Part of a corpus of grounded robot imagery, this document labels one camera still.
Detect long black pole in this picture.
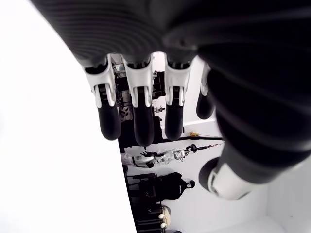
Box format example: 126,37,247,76
181,135,225,142

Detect black metal rack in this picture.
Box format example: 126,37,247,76
126,173,166,233

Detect silver humanoid robot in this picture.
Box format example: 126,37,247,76
121,147,187,168

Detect black backpack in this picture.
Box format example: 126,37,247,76
159,171,196,201

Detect black rod with cable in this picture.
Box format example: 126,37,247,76
185,142,224,154

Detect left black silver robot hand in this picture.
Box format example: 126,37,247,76
29,0,311,201

